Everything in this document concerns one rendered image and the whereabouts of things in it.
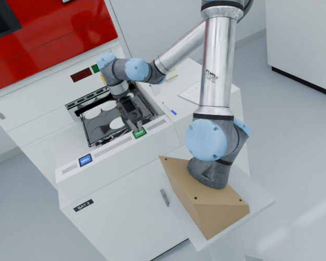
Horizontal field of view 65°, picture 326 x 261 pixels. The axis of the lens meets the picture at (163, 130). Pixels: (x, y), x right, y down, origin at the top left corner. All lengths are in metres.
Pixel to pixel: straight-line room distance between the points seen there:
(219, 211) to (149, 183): 0.53
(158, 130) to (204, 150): 0.45
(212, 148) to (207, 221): 0.26
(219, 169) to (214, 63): 0.34
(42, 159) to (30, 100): 0.42
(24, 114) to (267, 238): 1.63
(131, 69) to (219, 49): 0.31
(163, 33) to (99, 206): 2.45
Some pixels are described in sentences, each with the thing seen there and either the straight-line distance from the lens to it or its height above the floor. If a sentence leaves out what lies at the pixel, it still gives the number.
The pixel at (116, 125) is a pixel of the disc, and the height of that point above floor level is 0.90.
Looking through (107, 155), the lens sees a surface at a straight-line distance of 1.13.
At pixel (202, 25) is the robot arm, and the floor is 1.34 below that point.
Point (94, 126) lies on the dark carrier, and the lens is 1.47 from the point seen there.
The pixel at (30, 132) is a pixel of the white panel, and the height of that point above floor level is 0.91.
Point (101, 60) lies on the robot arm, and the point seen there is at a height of 1.33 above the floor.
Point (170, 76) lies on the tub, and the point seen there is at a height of 0.99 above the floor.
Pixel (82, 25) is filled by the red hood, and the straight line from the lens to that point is 1.49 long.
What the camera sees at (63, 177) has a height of 0.96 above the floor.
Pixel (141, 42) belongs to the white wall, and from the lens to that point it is 3.23.
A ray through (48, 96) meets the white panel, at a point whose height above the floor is 1.06.
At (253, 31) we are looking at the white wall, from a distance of 4.03.
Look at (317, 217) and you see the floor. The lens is 1.94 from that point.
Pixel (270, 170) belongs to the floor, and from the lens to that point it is 2.14.
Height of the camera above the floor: 1.64
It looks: 38 degrees down
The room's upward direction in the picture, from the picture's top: 21 degrees counter-clockwise
